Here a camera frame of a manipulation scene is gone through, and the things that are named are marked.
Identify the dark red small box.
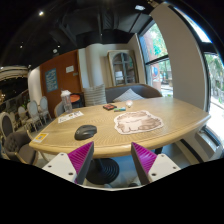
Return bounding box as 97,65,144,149
103,104,117,111

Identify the white dining chair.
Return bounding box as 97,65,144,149
27,100,42,129
40,96,51,121

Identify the white printed paper sheet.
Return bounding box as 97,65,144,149
58,111,84,123

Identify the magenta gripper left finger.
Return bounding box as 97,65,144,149
41,141,95,185

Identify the grey sofa bench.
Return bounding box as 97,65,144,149
53,83,164,118

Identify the orange round side table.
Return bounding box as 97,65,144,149
70,94,81,108

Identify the yellow sticker card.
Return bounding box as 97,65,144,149
33,133,48,143

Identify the green blue small pack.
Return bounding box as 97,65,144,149
114,107,126,112

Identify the small white round object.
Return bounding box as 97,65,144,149
126,100,133,108

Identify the dark grey computer mouse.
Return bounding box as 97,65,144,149
74,125,97,140

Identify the blue wall poster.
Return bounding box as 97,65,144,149
45,68,58,92

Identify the clear plastic water bottle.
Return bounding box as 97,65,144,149
61,90,72,113

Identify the striped grey cushion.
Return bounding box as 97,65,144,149
84,84,107,106

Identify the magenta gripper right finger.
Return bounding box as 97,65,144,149
130,141,182,186

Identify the black round table base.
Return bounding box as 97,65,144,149
86,158,120,185

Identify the arched wooden display cabinet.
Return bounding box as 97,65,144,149
107,50,139,86

